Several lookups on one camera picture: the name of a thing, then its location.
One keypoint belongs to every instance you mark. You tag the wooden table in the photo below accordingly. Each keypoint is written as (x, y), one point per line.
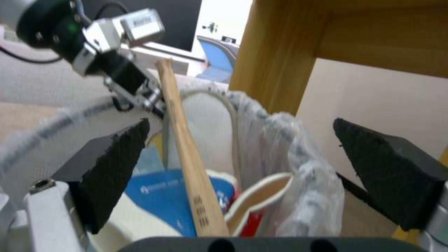
(280, 47)

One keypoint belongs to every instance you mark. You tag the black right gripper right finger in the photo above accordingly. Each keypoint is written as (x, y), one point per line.
(388, 173)

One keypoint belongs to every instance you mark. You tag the long wooden stick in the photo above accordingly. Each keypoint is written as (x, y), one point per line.
(182, 136)

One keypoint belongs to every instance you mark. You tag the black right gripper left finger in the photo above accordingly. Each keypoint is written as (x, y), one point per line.
(105, 168)

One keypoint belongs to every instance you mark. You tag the blue and white paper pack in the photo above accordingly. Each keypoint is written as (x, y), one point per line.
(161, 189)

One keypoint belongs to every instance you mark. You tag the black monitor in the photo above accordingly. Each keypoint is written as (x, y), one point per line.
(175, 18)

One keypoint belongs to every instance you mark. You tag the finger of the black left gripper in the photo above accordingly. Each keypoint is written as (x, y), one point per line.
(152, 98)
(122, 98)

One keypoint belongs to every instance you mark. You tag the white trash bin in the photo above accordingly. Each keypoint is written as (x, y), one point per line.
(206, 120)

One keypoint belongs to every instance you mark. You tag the red paper cup white rim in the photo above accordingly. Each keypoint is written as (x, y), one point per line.
(255, 207)

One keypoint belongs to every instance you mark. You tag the blue chair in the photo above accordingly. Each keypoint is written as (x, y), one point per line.
(218, 55)

